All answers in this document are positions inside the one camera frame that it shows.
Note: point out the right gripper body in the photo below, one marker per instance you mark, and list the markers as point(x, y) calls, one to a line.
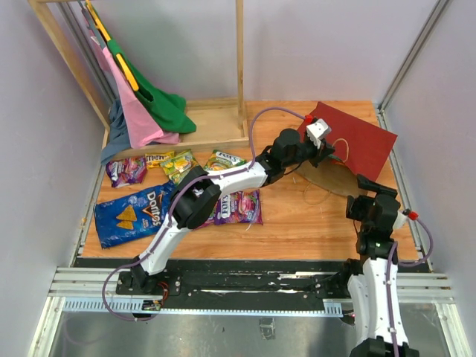
point(359, 207)

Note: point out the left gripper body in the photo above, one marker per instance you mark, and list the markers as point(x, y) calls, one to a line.
point(316, 152)

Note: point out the red brown paper bag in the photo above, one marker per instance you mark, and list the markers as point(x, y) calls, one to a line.
point(361, 147)

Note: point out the green foxs candy bag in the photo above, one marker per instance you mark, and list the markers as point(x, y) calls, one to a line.
point(220, 160)

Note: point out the green yellow candy bag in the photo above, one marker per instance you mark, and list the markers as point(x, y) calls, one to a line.
point(177, 167)

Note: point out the blue chips bag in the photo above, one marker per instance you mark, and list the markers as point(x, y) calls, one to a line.
point(132, 217)

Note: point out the purple berries candy bag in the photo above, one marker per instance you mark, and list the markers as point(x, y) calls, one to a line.
point(210, 220)

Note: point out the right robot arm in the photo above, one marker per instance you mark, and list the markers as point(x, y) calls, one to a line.
point(371, 279)

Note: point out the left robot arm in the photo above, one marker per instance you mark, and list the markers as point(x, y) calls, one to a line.
point(197, 194)

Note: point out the wooden clothes rack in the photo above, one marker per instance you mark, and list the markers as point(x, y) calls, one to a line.
point(220, 122)

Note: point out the green cloth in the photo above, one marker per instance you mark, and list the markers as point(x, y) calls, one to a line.
point(167, 110)

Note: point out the pink cloth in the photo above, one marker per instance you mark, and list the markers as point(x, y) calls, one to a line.
point(142, 129)

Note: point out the blue grey cloth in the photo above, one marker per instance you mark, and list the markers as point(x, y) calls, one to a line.
point(118, 135)

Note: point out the yellow hanger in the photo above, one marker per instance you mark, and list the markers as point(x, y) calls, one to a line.
point(118, 57)

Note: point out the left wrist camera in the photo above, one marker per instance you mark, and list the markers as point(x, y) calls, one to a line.
point(318, 131)

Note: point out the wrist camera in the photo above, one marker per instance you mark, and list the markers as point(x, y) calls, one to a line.
point(318, 131)
point(401, 219)

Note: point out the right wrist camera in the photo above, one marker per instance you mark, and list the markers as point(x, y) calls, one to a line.
point(401, 219)

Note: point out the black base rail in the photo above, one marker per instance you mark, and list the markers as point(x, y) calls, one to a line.
point(245, 283)

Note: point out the right aluminium frame post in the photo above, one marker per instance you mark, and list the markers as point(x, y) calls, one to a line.
point(429, 25)

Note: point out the aluminium frame post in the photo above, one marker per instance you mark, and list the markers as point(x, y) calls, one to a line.
point(429, 25)
point(73, 17)

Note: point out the left aluminium frame post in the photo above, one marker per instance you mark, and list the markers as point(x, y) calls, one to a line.
point(73, 17)

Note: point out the grey slotted cable duct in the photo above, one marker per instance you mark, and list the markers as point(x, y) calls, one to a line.
point(123, 306)

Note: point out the front aluminium rail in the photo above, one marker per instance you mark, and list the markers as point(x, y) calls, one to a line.
point(411, 287)

